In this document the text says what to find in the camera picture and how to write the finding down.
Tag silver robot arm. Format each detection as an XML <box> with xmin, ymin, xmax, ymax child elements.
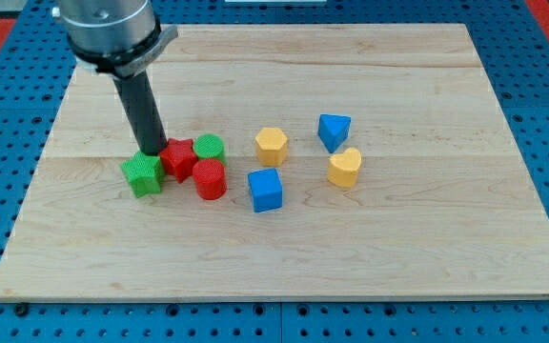
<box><xmin>51</xmin><ymin>0</ymin><xmax>178</xmax><ymax>79</ymax></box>

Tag blue triangle block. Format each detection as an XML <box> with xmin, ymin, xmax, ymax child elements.
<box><xmin>317</xmin><ymin>113</ymin><xmax>351</xmax><ymax>153</ymax></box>

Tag green star block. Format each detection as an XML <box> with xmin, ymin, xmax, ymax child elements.
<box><xmin>120</xmin><ymin>151</ymin><xmax>165</xmax><ymax>198</ymax></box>

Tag light wooden board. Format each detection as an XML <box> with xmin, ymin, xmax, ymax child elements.
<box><xmin>0</xmin><ymin>24</ymin><xmax>549</xmax><ymax>303</ymax></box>

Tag red cylinder block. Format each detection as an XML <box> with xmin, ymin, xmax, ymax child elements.
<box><xmin>193</xmin><ymin>158</ymin><xmax>227</xmax><ymax>200</ymax></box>

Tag blue cube block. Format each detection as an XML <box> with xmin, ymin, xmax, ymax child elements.
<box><xmin>248</xmin><ymin>168</ymin><xmax>283</xmax><ymax>212</ymax></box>

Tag yellow hexagon block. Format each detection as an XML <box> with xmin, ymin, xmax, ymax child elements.
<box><xmin>254</xmin><ymin>127</ymin><xmax>289</xmax><ymax>167</ymax></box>

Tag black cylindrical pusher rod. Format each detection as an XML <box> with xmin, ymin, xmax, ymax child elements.
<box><xmin>113</xmin><ymin>71</ymin><xmax>167</xmax><ymax>156</ymax></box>

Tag yellow heart block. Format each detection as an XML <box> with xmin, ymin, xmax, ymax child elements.
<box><xmin>327</xmin><ymin>147</ymin><xmax>362</xmax><ymax>188</ymax></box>

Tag red star block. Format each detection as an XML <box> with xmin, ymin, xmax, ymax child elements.
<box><xmin>158</xmin><ymin>138</ymin><xmax>198</xmax><ymax>184</ymax></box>

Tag green cylinder block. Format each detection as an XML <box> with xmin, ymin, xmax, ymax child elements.
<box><xmin>193</xmin><ymin>133</ymin><xmax>227</xmax><ymax>166</ymax></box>

